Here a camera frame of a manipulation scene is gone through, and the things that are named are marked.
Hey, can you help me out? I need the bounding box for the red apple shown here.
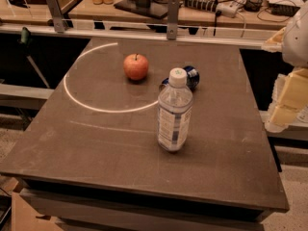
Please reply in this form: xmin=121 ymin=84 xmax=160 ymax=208
xmin=123 ymin=54 xmax=149 ymax=81

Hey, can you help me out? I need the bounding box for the blue soda can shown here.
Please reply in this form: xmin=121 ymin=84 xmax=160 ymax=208
xmin=159 ymin=65 xmax=200 ymax=91

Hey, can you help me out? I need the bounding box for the black monitor stand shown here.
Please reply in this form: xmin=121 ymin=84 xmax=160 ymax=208
xmin=115 ymin=0 xmax=167 ymax=19

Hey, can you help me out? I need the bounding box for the metal bracket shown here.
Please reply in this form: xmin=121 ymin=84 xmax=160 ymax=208
xmin=167 ymin=0 xmax=180 ymax=40
xmin=46 ymin=0 xmax=67 ymax=33

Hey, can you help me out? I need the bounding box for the clear plastic water bottle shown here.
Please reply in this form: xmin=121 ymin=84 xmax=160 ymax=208
xmin=157 ymin=68 xmax=193 ymax=152

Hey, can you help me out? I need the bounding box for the middle metal bracket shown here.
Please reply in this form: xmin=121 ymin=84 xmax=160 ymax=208
xmin=167 ymin=0 xmax=180 ymax=40

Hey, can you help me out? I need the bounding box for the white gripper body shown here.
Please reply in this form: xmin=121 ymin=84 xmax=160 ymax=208
xmin=282 ymin=2 xmax=308 ymax=67

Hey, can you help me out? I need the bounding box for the green handled tool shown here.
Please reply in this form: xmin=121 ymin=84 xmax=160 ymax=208
xmin=18 ymin=27 xmax=50 ymax=89

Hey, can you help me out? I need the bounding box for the clear acrylic barrier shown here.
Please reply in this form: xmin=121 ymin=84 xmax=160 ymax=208
xmin=0 ymin=16 xmax=283 ymax=46

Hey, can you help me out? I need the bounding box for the black keyboard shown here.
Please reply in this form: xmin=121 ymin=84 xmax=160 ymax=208
xmin=269 ymin=4 xmax=299 ymax=16

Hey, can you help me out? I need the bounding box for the black power strip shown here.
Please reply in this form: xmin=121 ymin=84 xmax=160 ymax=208
xmin=184 ymin=0 xmax=218 ymax=13

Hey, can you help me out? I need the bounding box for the left metal bracket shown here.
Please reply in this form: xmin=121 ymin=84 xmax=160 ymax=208
xmin=46 ymin=0 xmax=67 ymax=33

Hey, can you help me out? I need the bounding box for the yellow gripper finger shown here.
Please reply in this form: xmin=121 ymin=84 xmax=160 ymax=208
xmin=261 ymin=27 xmax=285 ymax=53
xmin=265 ymin=67 xmax=308 ymax=133

